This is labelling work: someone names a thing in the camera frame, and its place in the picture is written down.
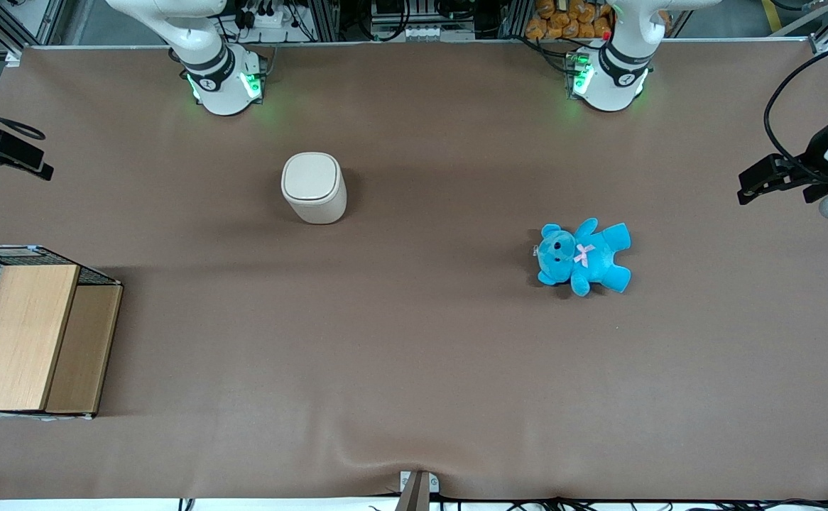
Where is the black control box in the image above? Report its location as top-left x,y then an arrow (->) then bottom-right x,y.
370,0 -> 480,42

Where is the white lidded trash can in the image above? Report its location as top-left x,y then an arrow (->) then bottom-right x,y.
280,151 -> 349,226

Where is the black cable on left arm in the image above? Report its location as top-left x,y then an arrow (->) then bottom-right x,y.
763,39 -> 828,178

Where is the white power strip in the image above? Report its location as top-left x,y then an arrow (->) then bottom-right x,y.
242,6 -> 288,31

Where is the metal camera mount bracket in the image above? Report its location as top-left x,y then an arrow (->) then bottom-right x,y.
395,469 -> 441,511

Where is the orange plush toys pile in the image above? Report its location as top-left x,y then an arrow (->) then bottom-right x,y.
525,0 -> 615,41

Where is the blue teddy bear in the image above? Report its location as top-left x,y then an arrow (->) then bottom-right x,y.
535,217 -> 633,297

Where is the dark wooden board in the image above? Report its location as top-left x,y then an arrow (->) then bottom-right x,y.
43,283 -> 124,417

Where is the brown table cloth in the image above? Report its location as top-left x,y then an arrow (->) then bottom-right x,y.
0,41 -> 828,502

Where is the light wooden board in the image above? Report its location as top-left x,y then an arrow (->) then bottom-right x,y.
0,263 -> 82,414

